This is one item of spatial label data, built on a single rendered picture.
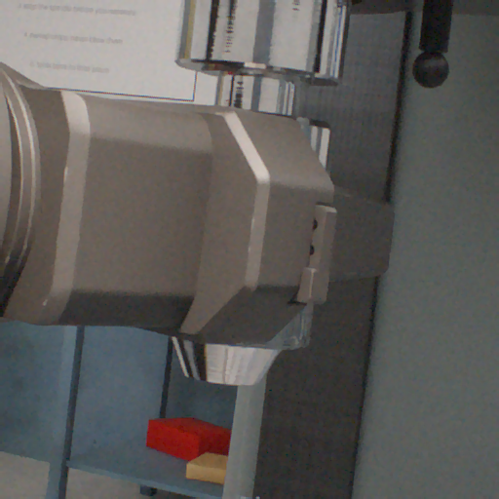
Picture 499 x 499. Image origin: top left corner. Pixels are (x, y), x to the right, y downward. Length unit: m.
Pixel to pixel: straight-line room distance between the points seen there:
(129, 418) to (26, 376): 0.52
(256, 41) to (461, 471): 0.43
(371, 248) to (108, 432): 5.01
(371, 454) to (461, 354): 0.08
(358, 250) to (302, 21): 0.06
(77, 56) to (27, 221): 5.19
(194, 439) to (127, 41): 1.65
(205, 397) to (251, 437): 4.34
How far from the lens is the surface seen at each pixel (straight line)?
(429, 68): 0.35
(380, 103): 0.75
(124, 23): 5.37
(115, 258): 0.28
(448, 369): 0.74
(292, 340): 0.36
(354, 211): 0.35
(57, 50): 5.52
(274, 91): 0.36
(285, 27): 0.35
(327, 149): 0.36
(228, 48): 0.35
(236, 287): 0.29
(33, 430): 5.56
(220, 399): 5.10
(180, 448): 4.75
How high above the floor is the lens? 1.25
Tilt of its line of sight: 3 degrees down
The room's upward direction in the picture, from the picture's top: 7 degrees clockwise
